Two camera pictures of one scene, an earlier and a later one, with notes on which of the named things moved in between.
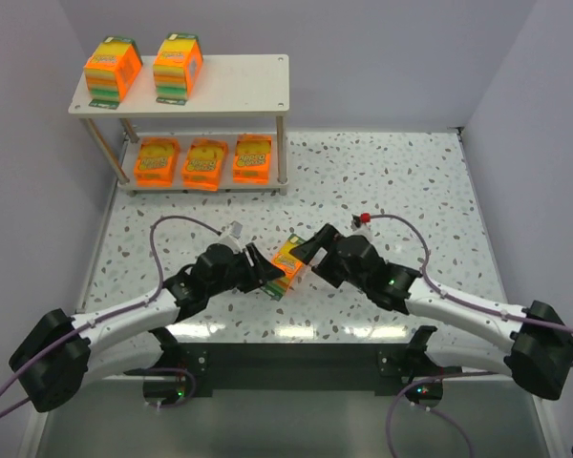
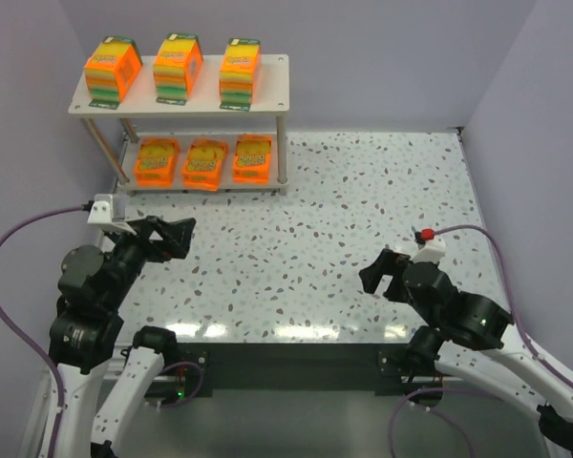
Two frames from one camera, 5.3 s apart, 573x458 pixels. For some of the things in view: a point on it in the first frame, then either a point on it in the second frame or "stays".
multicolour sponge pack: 111,70 stays
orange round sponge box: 251,159 stays
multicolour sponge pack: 175,68 stays
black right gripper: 329,255 -> 396,275
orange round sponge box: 201,167 stays
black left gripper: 248,270 -> 149,237
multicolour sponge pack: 287,262 -> 238,73
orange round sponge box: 154,163 stays
